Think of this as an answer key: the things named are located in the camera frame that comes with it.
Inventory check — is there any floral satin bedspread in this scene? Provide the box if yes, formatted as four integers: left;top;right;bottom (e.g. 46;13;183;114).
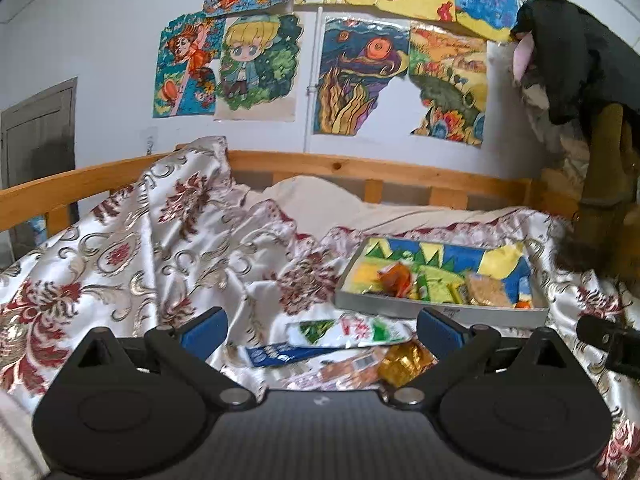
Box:
1;136;639;479

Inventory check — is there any blue milk powder sachet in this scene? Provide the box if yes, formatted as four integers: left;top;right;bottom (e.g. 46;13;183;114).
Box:
242;342;333;367

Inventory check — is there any gold foil snack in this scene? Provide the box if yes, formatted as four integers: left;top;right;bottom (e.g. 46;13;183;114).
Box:
378;338;437;388

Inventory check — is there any blond boy drawing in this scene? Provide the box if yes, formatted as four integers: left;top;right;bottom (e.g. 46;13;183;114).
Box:
215;13;304;122

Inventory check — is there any orange snack packet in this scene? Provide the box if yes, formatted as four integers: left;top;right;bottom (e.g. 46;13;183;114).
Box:
378;261;413;298

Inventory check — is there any cracker packet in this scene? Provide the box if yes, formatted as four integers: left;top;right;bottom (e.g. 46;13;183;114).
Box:
464;272;513;308

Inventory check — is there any red-haired girl drawing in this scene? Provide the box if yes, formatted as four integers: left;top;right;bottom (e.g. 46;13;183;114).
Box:
153;12;226;118

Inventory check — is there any pink wafer snack packet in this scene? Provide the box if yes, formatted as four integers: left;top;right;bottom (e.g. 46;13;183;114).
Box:
280;347;387;391

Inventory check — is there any green white snack packet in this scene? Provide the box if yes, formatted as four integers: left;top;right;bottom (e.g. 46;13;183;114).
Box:
285;314;412;349

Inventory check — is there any wooden bed frame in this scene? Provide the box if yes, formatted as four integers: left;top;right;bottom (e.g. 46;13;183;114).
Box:
1;151;578;234

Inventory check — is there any black plush toy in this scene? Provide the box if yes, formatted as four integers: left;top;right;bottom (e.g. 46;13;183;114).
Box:
512;0;639;148

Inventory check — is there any grey door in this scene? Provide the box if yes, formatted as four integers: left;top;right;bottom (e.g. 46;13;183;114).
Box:
0;77;80;261

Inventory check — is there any starry night swirl drawing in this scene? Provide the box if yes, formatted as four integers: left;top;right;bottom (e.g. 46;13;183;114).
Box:
314;16;409;136

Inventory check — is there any cream pillow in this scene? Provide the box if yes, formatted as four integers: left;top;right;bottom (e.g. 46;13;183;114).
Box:
245;176;515;240

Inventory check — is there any grey tray with colourful lining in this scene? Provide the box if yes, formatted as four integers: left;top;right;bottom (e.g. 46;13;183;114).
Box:
335;236;549;330

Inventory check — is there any landscape field drawing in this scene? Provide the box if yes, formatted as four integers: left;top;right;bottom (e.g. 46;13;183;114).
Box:
408;22;488;148

